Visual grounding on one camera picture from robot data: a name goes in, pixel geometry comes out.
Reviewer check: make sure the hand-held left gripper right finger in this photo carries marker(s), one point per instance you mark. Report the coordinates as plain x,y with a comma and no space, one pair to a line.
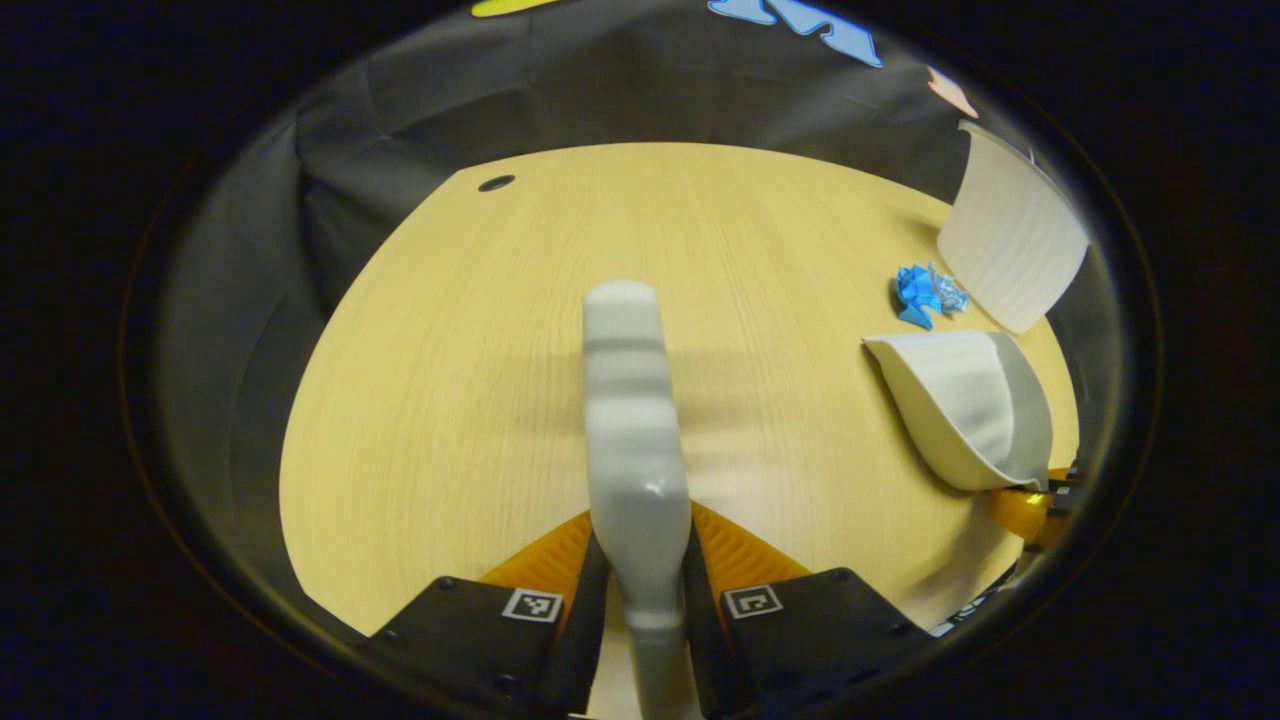
705,650

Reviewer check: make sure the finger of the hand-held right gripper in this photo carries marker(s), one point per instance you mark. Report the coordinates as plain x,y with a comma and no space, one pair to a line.
1020,512

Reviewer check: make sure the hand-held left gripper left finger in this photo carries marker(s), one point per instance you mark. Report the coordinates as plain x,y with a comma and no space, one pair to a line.
585,640

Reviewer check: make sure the white plastic dustpan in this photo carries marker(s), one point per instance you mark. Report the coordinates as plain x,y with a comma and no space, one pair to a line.
960,410

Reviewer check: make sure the small white broom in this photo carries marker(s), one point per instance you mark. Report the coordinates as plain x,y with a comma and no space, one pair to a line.
630,450

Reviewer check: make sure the light blue paper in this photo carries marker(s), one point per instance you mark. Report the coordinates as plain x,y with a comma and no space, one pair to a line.
950,292

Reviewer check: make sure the dark blue paper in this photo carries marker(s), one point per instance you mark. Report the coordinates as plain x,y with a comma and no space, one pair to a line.
914,292

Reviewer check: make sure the white ribbed garbage bin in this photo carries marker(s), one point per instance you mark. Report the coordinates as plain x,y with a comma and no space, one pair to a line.
1010,240

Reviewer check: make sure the black backdrop cloth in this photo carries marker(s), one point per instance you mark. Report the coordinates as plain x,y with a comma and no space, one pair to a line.
400,100

